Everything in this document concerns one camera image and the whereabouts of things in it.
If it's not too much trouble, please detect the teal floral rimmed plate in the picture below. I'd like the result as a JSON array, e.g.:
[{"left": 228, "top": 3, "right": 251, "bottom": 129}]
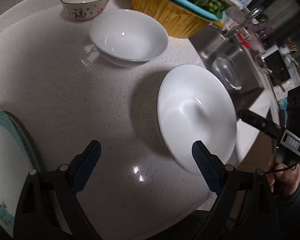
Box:
[{"left": 0, "top": 109, "right": 40, "bottom": 237}]

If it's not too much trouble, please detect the white bowl with dark rim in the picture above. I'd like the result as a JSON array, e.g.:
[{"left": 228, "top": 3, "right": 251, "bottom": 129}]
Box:
[{"left": 157, "top": 64, "right": 237, "bottom": 174}]

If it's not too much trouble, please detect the plain white bowl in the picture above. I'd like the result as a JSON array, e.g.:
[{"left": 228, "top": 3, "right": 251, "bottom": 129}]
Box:
[{"left": 89, "top": 9, "right": 169, "bottom": 68}]

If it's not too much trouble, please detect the person's right hand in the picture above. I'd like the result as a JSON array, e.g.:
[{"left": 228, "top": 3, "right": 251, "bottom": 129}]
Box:
[{"left": 267, "top": 163, "right": 300, "bottom": 196}]

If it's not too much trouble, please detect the stainless steel sink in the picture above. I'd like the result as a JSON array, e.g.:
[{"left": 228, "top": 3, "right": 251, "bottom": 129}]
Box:
[{"left": 189, "top": 25, "right": 264, "bottom": 112}]

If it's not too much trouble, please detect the chrome sink faucet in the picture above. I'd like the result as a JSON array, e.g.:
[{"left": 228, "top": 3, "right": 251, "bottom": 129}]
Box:
[{"left": 224, "top": 6, "right": 264, "bottom": 39}]

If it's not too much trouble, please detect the yellow basin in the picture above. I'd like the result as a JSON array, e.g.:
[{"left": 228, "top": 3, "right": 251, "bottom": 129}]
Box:
[{"left": 131, "top": 0, "right": 210, "bottom": 38}]

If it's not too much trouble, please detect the small bowl with red character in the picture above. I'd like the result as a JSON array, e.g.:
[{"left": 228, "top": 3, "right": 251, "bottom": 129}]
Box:
[{"left": 61, "top": 0, "right": 109, "bottom": 21}]

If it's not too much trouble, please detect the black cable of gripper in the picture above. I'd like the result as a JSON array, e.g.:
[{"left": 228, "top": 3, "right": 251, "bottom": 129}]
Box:
[{"left": 263, "top": 139, "right": 300, "bottom": 176}]

